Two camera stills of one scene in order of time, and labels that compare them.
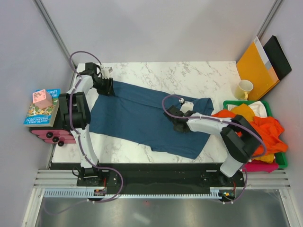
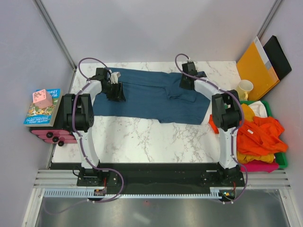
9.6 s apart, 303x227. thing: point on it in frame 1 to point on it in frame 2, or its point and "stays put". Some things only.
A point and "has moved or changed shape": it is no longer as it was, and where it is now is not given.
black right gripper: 176,130 to 182,85
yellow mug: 242,89 stays put
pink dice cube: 42,99 stays put
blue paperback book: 37,117 stays put
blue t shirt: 138,114 has moved or changed shape
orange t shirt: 271,130 stays put
